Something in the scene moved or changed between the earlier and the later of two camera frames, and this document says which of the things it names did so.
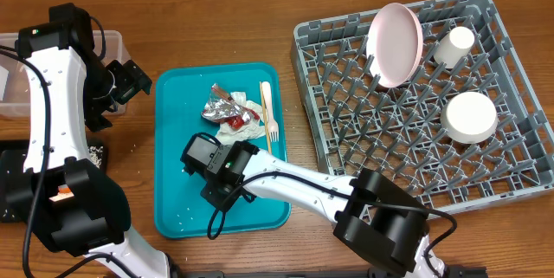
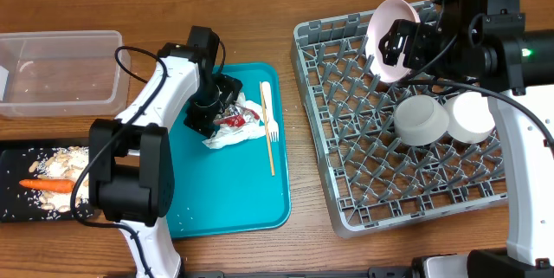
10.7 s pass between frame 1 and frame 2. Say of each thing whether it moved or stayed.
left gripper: moved
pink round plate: stayed
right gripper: moved
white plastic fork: stayed
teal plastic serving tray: stayed
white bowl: stayed
